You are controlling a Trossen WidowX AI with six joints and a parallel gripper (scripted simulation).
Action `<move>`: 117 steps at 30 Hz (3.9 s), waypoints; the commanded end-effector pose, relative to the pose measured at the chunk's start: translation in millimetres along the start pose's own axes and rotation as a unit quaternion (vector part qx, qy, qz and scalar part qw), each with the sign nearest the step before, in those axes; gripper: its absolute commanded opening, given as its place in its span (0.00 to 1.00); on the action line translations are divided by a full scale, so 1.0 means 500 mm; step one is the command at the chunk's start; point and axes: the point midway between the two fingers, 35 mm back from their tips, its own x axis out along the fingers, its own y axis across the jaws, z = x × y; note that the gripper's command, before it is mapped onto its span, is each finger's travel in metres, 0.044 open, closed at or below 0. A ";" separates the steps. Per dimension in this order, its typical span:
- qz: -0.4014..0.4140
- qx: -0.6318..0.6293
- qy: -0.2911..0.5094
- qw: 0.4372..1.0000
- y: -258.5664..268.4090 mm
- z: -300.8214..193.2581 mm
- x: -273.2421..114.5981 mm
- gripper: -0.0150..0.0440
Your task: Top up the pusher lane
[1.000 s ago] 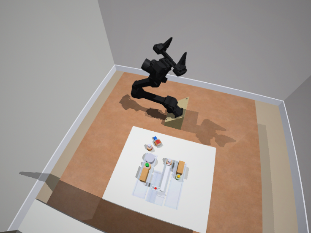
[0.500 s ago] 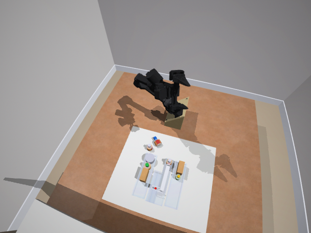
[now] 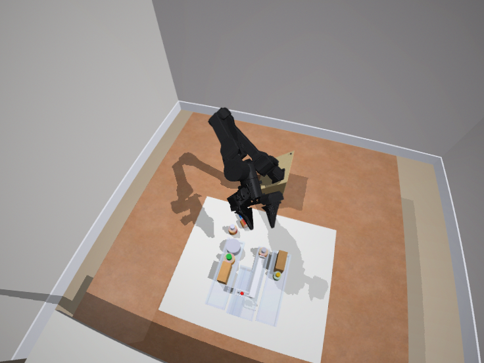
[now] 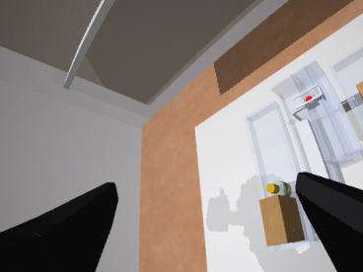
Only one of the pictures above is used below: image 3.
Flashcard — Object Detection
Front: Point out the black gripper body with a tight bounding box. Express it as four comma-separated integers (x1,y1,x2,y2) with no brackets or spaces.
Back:
230,178,284,212

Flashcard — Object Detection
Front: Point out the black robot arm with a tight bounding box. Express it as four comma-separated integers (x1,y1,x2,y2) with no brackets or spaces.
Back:
208,108,285,208

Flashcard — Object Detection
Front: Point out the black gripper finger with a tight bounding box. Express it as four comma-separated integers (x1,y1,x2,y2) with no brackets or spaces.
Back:
262,202,281,228
234,207,254,231

